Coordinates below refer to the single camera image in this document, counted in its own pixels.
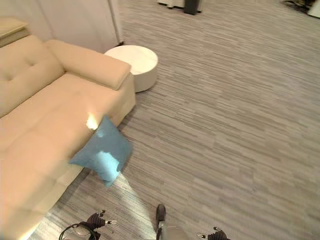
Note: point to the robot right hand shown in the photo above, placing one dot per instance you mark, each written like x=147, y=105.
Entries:
x=217, y=234

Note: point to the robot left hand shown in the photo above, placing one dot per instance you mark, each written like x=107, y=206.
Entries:
x=96, y=220

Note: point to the black square pedestal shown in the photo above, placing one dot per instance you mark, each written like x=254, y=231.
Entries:
x=192, y=6

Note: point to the cream side table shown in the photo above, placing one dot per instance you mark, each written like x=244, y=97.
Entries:
x=11, y=28

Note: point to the white partition panel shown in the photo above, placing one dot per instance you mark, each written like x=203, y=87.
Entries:
x=75, y=22

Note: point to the blue square cushion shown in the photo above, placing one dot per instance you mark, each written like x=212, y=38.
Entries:
x=105, y=147

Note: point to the beige leather sofa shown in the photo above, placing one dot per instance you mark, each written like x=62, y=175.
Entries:
x=42, y=107

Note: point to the robot dark foot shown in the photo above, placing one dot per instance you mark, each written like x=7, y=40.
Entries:
x=160, y=213

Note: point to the white furniture piece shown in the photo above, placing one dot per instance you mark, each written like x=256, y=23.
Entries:
x=313, y=7

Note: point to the round white ottoman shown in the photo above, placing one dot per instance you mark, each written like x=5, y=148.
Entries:
x=140, y=62

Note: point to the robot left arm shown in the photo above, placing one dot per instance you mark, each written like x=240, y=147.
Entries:
x=75, y=232

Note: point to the white cabinet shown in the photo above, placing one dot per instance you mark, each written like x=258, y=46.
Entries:
x=171, y=3

